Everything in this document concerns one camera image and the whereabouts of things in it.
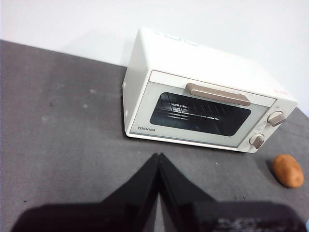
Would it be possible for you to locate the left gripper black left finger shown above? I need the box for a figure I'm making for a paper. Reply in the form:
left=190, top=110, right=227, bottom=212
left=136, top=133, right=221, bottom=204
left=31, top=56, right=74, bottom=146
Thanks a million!
left=9, top=152, right=160, bottom=232

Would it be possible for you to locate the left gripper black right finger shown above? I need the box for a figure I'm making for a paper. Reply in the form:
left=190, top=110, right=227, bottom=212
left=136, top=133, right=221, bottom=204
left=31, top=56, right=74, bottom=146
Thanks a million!
left=158, top=152, right=308, bottom=232

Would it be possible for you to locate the oven door with beige handle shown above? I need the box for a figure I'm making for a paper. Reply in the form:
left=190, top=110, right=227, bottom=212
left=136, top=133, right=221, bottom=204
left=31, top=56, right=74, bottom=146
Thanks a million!
left=129, top=70, right=277, bottom=148

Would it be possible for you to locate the white Toshiba toaster oven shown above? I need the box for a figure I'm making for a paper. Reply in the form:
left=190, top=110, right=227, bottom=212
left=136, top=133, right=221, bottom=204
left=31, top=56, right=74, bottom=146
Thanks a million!
left=121, top=27, right=299, bottom=155

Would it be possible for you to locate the beige timer knob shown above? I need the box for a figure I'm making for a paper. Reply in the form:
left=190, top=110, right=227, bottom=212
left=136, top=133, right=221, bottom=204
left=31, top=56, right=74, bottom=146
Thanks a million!
left=248, top=133, right=265, bottom=149

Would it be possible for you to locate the beige temperature knob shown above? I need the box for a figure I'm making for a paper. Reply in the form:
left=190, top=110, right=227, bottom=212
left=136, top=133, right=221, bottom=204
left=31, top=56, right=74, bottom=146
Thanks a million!
left=267, top=111, right=287, bottom=127

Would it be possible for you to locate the metal wire oven rack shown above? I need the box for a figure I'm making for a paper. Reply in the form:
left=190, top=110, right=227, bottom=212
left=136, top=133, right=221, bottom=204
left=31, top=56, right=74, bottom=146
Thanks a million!
left=165, top=101, right=221, bottom=122

